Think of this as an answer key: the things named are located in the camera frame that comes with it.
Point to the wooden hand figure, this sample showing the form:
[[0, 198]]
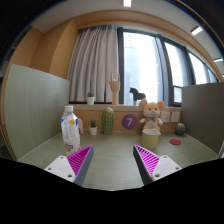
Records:
[[114, 88]]

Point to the round purple number sign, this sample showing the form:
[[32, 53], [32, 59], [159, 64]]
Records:
[[129, 121]]

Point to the clear plastic drink bottle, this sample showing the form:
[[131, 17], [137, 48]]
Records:
[[70, 131]]

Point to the pale yellow paper cup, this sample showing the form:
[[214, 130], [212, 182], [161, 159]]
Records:
[[150, 139]]

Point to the ceiling lights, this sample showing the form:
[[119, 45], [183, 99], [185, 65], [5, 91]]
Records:
[[127, 2]]

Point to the small plant in white pot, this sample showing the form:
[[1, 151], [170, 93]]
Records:
[[93, 130], [90, 100]]

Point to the grey-green desk partition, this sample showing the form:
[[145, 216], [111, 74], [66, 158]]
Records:
[[33, 110], [205, 113]]

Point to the round green cactus ornament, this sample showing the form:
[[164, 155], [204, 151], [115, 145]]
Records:
[[180, 129]]

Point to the white wall socket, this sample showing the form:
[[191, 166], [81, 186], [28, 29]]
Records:
[[175, 116], [165, 116]]

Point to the grey-white curtain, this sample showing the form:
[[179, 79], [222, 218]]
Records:
[[93, 63]]

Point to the black horse figure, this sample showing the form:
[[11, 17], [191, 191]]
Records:
[[136, 95]]

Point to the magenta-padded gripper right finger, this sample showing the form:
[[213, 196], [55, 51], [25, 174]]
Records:
[[160, 168]]

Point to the beige plush mouse toy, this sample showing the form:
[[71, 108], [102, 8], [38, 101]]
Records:
[[151, 115]]

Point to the flat round red coaster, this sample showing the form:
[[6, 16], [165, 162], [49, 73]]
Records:
[[175, 142]]

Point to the tall green cactus ornament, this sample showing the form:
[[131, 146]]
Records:
[[107, 121]]

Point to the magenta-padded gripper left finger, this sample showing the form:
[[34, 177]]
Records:
[[61, 166]]

